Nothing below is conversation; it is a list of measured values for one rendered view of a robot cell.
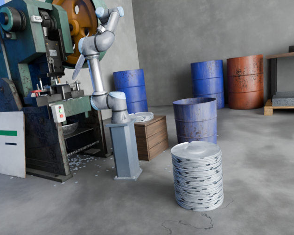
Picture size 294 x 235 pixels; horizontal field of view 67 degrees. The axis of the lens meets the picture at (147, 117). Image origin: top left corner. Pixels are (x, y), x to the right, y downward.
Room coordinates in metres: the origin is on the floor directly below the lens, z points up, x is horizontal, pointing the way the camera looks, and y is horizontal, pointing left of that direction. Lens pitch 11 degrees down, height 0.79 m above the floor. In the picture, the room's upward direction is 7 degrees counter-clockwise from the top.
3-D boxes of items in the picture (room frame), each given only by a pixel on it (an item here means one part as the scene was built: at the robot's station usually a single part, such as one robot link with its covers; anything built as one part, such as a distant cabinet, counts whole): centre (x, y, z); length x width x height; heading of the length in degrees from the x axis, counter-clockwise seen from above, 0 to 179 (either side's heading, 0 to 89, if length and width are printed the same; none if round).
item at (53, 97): (2.14, 0.84, 0.68); 0.45 x 0.30 x 0.06; 148
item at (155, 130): (2.21, 0.08, 0.18); 0.40 x 0.38 x 0.35; 54
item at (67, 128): (2.14, 0.84, 0.36); 0.34 x 0.34 x 0.10
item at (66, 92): (2.05, 0.69, 0.72); 0.25 x 0.14 x 0.14; 58
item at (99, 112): (2.44, 0.82, 0.45); 0.92 x 0.12 x 0.90; 58
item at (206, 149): (1.27, -0.26, 0.32); 0.29 x 0.29 x 0.01
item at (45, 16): (2.14, 0.84, 1.27); 0.21 x 0.12 x 0.34; 58
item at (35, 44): (2.22, 0.96, 0.83); 0.79 x 0.43 x 1.34; 58
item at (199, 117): (2.16, -0.47, 0.24); 0.42 x 0.42 x 0.48
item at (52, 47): (2.12, 0.81, 1.04); 0.17 x 0.15 x 0.30; 58
